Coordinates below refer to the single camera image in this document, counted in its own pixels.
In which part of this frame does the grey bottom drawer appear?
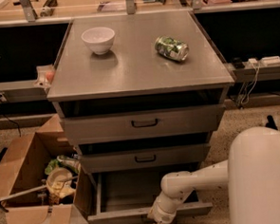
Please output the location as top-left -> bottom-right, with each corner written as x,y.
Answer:
84,162 -> 215,224

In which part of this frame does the grey drawer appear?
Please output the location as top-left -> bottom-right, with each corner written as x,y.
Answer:
84,162 -> 215,224
61,104 -> 225,145
79,143 -> 211,173

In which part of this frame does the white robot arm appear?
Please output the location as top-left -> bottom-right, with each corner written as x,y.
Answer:
148,126 -> 280,224

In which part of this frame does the grey middle drawer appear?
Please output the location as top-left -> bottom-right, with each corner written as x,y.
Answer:
79,143 -> 211,173

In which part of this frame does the grey top drawer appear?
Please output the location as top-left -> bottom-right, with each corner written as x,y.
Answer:
61,104 -> 225,145

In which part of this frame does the grey metal drawer cabinet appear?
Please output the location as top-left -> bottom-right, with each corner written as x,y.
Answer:
41,7 -> 242,184

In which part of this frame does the grey metal rod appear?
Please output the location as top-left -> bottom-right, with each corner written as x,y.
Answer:
0,176 -> 77,203

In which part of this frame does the green plastic wrapper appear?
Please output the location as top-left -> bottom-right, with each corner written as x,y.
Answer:
45,154 -> 81,175

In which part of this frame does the crumpled yellow paper cup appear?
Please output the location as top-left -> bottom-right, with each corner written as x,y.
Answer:
47,167 -> 75,198

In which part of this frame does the open cardboard box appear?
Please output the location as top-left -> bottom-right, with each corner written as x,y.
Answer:
0,116 -> 92,224

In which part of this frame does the black floor bar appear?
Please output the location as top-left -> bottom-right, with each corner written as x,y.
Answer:
266,116 -> 278,130

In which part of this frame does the green crushed soda can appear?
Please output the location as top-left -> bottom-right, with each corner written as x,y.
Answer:
155,36 -> 190,62

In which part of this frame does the small tray with orange ball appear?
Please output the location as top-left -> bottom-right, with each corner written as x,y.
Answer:
33,65 -> 55,88

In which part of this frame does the white ceramic bowl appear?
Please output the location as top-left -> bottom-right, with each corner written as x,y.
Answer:
81,27 -> 116,55

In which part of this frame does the white power strip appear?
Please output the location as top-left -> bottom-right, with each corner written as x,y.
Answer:
260,56 -> 280,66

